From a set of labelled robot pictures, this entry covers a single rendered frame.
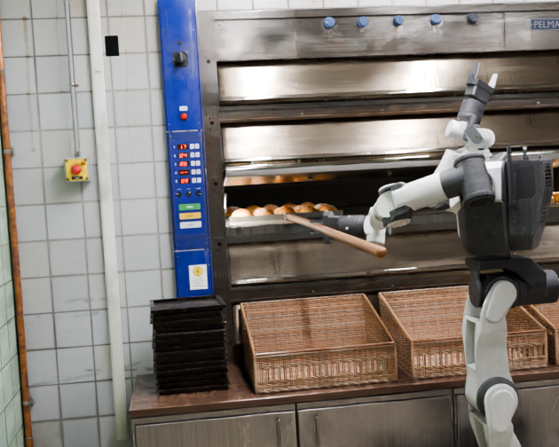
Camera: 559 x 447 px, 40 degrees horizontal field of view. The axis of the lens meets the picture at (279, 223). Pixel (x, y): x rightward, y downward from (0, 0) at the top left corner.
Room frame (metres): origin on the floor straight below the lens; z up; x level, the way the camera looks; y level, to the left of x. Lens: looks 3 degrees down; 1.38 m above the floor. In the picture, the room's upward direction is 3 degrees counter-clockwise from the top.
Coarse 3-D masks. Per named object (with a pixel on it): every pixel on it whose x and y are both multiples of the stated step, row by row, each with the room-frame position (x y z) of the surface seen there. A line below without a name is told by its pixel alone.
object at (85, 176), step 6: (66, 162) 3.17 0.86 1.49; (72, 162) 3.17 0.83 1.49; (78, 162) 3.17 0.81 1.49; (90, 162) 3.23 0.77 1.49; (66, 168) 3.17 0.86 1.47; (84, 168) 3.18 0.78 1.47; (90, 168) 3.21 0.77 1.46; (66, 174) 3.17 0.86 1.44; (72, 174) 3.17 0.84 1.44; (78, 174) 3.17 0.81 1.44; (84, 174) 3.17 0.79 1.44; (90, 174) 3.19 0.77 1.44; (66, 180) 3.17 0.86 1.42; (72, 180) 3.17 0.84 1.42; (78, 180) 3.17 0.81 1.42; (84, 180) 3.18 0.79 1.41; (90, 180) 3.19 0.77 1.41
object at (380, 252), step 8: (288, 216) 3.52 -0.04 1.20; (296, 216) 3.33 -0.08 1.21; (304, 224) 3.05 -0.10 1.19; (312, 224) 2.87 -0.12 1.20; (320, 224) 2.77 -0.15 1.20; (320, 232) 2.70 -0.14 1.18; (328, 232) 2.54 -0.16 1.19; (336, 232) 2.43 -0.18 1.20; (344, 240) 2.28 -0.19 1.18; (352, 240) 2.18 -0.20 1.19; (360, 240) 2.11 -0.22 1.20; (360, 248) 2.08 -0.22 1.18; (368, 248) 1.99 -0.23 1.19; (376, 248) 1.92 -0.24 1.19; (384, 248) 1.91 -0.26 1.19; (376, 256) 1.92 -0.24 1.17; (384, 256) 1.91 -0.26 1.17
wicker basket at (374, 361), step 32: (256, 320) 3.28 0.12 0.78; (288, 320) 3.30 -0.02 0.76; (320, 320) 3.31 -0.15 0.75; (352, 320) 3.33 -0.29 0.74; (256, 352) 3.25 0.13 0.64; (288, 352) 2.85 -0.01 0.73; (320, 352) 2.86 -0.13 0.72; (352, 352) 2.88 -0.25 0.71; (384, 352) 2.90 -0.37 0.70; (256, 384) 2.83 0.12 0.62; (288, 384) 2.85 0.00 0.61; (320, 384) 2.87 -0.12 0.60; (352, 384) 2.88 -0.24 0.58
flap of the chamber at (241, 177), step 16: (512, 160) 3.33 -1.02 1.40; (224, 176) 3.26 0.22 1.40; (240, 176) 3.19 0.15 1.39; (256, 176) 3.22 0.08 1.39; (272, 176) 3.25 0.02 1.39; (288, 176) 3.28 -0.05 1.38; (304, 176) 3.30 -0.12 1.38; (320, 176) 3.33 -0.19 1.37; (336, 176) 3.36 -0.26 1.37; (352, 176) 3.39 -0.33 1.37; (368, 176) 3.43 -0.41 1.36; (384, 176) 3.46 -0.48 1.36
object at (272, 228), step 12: (420, 216) 3.43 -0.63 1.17; (432, 216) 3.44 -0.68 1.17; (444, 216) 3.45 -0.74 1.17; (228, 228) 3.32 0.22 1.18; (240, 228) 3.33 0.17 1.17; (252, 228) 3.34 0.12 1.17; (264, 228) 3.34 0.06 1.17; (276, 228) 3.35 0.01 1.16; (288, 228) 3.36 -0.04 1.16; (300, 228) 3.36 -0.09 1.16
